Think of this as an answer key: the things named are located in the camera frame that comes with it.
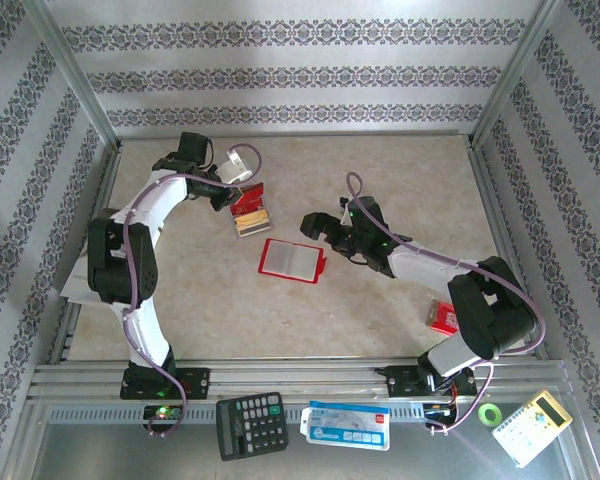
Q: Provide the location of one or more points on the green tape roll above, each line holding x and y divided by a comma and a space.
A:
481, 414

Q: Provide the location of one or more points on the yellow white calculator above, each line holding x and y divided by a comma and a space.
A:
530, 430

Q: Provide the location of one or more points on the black desk calculator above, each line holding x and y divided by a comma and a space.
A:
252, 425

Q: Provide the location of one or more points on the red card with black stripe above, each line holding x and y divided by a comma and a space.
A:
250, 195

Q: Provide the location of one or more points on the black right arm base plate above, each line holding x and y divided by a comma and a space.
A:
400, 385

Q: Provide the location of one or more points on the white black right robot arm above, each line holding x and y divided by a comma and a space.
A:
420, 270

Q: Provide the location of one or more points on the blue white plastic pouch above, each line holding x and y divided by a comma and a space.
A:
345, 425

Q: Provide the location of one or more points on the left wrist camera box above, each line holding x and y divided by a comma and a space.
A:
235, 166

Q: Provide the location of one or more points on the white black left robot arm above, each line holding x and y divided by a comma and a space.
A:
147, 330

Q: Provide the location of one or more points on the red cardboard box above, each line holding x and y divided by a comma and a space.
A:
442, 317

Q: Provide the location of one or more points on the red card holder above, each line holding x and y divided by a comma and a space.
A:
285, 260

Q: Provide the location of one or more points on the aluminium frame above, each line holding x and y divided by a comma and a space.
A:
300, 372

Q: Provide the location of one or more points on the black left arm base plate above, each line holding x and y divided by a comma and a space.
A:
195, 382

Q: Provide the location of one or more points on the white book with bread photo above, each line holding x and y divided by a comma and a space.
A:
75, 285

